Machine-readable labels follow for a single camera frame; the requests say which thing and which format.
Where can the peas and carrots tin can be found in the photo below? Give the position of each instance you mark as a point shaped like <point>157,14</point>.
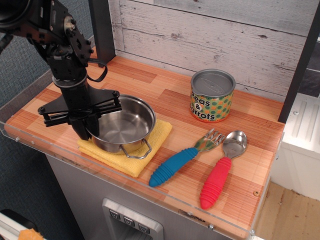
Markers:
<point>211,95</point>

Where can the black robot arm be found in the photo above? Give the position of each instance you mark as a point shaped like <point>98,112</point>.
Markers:
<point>51,29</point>

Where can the red handled toy spoon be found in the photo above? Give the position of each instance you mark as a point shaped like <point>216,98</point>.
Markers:
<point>234,145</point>

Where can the dark vertical post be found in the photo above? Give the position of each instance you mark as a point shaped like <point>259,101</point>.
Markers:
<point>301,67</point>
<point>102,29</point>

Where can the grey toy fridge cabinet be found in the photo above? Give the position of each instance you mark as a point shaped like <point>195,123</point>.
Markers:
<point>175,204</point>

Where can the blue handled toy fork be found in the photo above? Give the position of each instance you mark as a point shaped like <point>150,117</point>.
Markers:
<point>168,168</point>

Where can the dark vertical post left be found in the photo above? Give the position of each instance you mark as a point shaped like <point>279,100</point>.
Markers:
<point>102,29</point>

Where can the small stainless steel pot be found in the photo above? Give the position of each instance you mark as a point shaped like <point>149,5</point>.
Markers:
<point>127,129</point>

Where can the yellow folded cloth napkin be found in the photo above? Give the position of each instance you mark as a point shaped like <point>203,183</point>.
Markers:
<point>133,163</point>

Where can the clear acrylic edge guard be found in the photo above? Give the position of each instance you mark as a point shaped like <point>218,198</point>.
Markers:
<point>20,121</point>

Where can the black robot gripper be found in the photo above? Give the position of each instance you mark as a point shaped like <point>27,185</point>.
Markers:
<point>81,105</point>

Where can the silver ice dispenser panel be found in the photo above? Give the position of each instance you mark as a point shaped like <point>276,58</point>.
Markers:
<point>126,224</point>

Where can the orange sponge object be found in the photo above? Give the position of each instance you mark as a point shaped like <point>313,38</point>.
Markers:
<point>29,234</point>

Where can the dark vertical post right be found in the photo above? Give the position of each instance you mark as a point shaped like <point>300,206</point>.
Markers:
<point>301,67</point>

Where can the white toy sink unit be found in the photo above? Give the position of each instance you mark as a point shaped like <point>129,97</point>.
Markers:
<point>297,163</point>

